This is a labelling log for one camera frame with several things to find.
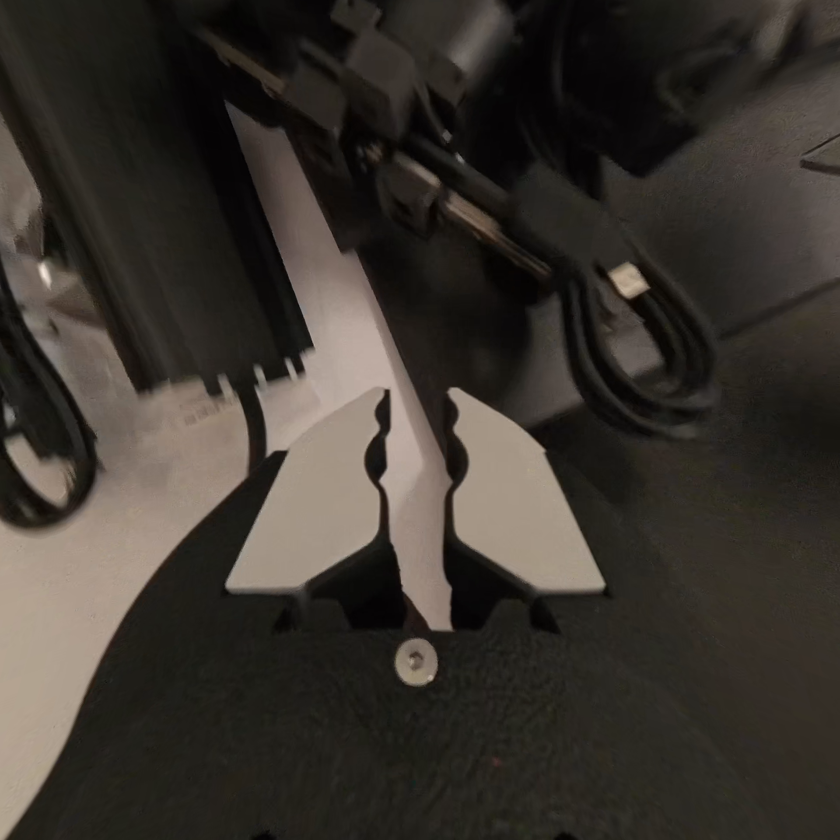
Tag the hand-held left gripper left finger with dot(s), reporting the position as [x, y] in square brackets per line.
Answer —
[308, 525]

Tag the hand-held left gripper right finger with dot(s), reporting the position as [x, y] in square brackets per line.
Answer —
[525, 525]

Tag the clear plastic bag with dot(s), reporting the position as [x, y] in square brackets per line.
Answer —
[164, 433]

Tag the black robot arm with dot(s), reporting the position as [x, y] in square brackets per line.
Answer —
[164, 229]

